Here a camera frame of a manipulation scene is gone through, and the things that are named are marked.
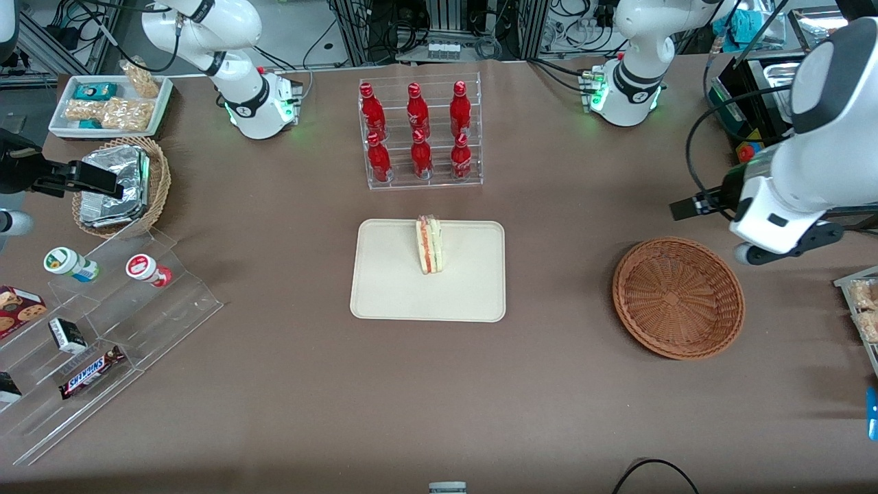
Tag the clear acrylic stepped stand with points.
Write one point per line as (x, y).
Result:
(164, 322)

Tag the small deep wicker basket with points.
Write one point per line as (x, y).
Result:
(159, 185)

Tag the grey power strip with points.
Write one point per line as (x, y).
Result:
(442, 50)

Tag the teal snack packet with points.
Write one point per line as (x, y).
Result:
(95, 91)

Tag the large round brown wicker basket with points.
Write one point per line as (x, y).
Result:
(675, 298)

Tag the black snack pack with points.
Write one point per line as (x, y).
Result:
(8, 387)

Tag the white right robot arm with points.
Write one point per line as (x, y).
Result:
(254, 103)

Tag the silver foil wrapped package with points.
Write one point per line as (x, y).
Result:
(110, 211)
(113, 168)

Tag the red cola bottle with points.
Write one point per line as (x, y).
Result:
(460, 110)
(461, 159)
(372, 113)
(417, 113)
(379, 161)
(422, 158)

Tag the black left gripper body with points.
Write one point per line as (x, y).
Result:
(729, 193)

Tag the small black white carton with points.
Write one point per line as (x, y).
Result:
(67, 335)

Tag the brown snickers bar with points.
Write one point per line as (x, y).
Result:
(89, 374)

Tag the white rectangular snack bin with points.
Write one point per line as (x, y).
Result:
(161, 103)

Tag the clear bag of crackers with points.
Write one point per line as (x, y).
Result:
(870, 326)
(865, 293)

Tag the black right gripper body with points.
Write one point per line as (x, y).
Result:
(19, 171)

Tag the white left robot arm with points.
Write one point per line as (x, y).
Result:
(823, 158)

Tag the stainless steel pan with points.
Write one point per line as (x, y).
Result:
(785, 86)

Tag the teal crumpled cloth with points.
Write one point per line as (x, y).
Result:
(751, 24)

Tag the white cup red lid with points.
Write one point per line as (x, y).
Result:
(144, 267)

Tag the black control box yellow panel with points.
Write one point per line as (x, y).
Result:
(754, 96)

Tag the maroon cookie box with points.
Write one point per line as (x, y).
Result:
(17, 309)

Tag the plastic sandwich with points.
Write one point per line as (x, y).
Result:
(429, 247)

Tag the cream rectangular plastic tray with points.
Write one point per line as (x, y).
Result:
(391, 281)

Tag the white cup green lid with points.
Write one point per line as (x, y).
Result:
(65, 263)

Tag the grey device edge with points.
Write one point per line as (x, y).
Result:
(447, 488)

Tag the blue flat item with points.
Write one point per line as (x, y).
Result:
(872, 412)

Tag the clear acrylic bottle rack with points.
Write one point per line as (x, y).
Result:
(439, 184)

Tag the clear bag of nut snacks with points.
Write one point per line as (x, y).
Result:
(86, 111)
(143, 79)
(127, 114)

